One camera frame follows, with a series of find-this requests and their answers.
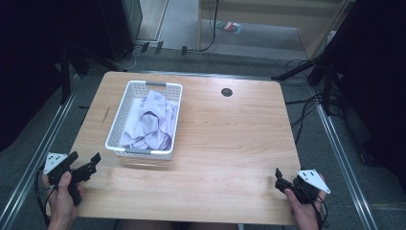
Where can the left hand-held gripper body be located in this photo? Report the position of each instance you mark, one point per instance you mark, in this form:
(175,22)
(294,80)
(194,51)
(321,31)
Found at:
(54,161)

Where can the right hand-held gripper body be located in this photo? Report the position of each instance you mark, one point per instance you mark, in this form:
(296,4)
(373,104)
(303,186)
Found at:
(311,180)

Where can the pale lilac garment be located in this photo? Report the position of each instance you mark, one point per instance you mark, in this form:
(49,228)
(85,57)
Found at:
(153,124)

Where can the white perforated plastic basket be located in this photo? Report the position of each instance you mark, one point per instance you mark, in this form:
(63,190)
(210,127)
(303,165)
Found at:
(127,96)

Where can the person's right hand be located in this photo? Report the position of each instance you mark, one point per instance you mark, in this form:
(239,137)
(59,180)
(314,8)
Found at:
(303,215)

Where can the person's left hand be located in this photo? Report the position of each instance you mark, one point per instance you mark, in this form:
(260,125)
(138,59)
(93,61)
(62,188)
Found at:
(62,204)

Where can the black round table grommet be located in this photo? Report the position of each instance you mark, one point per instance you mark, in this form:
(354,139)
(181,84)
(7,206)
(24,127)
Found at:
(226,92)

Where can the dark curtain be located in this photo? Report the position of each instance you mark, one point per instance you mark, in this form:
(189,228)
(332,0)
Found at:
(28,64)
(383,80)

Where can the black metal stand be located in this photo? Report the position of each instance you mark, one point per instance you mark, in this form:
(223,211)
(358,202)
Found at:
(325,64)

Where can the black plug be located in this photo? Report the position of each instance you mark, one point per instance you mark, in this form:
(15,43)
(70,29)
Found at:
(145,47)
(159,47)

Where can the dark cabinet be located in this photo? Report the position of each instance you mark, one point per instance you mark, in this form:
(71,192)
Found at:
(118,25)

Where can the colourful flat packet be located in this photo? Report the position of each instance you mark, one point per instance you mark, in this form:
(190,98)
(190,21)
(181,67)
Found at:
(230,27)

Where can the metal floor rail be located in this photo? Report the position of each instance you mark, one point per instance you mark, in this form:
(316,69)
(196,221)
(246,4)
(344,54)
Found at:
(344,163)
(38,150)

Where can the light wooden furniture frame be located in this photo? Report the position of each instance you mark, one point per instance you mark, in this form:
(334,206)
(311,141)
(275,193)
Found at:
(306,12)

